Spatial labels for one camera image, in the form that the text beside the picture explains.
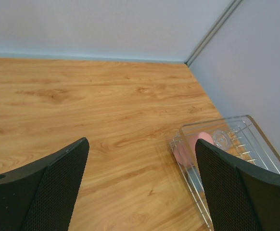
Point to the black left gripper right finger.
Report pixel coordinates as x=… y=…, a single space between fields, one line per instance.
x=240 y=196

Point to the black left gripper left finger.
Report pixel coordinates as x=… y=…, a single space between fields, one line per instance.
x=41 y=195

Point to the clear glass cup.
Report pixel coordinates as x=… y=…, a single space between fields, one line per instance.
x=221 y=140

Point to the pink plastic cup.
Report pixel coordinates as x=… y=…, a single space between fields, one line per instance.
x=183 y=151

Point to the blue plastic cup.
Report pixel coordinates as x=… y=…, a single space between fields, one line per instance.
x=194 y=179

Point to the metal wire dish rack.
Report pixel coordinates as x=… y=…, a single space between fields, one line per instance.
x=238 y=136

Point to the aluminium frame post right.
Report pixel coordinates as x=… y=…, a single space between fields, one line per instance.
x=219 y=22

